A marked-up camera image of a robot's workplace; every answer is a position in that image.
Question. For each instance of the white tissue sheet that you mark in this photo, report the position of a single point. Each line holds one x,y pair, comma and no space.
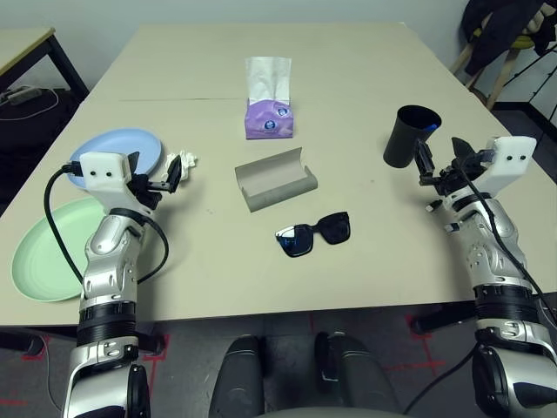
265,78

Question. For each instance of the black jacket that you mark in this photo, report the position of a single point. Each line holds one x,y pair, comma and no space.
491,39

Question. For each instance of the white pen black cap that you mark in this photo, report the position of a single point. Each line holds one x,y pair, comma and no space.
432,208

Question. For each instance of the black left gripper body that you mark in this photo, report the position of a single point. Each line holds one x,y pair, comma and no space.
143,189

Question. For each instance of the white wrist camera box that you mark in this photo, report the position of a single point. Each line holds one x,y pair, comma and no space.
511,165
102,167

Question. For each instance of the light blue plate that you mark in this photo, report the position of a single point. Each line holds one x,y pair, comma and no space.
113,143

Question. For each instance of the black cup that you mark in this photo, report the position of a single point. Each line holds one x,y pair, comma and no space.
402,139

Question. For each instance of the light green plate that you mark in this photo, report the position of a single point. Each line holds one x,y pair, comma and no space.
43,257

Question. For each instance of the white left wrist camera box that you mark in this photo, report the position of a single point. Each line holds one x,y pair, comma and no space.
102,167

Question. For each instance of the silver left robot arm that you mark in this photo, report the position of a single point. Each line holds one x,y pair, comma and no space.
109,244

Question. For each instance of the purple tissue pack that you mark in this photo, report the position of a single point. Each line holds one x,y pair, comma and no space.
261,124

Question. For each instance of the black sunglasses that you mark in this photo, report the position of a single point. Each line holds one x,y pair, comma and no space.
335,228

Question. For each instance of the blue marker pen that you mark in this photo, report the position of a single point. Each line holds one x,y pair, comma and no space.
431,127

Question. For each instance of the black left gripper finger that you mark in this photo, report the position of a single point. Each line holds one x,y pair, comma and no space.
134,162
175,174

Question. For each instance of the grey robot left leg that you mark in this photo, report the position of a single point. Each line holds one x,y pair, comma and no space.
237,379

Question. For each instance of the grey power strip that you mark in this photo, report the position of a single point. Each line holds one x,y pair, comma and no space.
24,93

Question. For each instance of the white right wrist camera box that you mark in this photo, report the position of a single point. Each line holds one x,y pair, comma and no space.
511,165

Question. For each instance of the grey robot right leg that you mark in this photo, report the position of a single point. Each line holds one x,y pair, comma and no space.
357,379

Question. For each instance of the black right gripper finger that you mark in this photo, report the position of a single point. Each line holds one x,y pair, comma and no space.
462,152
424,159

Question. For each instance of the yellow-green cushion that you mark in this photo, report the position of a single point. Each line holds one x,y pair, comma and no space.
524,42

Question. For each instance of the wooden side table black legs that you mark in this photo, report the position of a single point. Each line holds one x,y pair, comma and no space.
26,48

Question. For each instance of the grey glasses case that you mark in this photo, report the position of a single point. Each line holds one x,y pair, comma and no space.
278,187

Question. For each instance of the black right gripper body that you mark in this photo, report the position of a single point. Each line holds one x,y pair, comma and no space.
450,180

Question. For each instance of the grey robot leg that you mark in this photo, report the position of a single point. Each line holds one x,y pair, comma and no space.
357,379
237,379

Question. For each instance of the black metal stand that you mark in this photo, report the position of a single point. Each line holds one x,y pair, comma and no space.
528,103

